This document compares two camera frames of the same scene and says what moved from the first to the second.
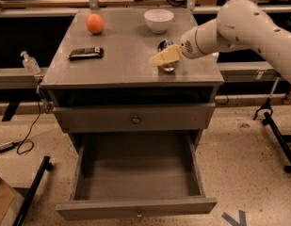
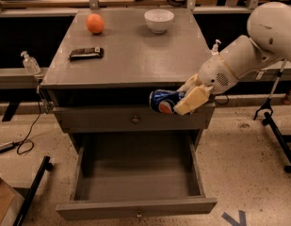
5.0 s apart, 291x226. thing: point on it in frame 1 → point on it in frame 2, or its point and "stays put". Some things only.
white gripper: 187,47 → 215,73
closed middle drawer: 133,117 stays put
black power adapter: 5,147 stays put
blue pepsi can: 170,67 → 165,101
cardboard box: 8,202 stays put
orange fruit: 94,23 stays put
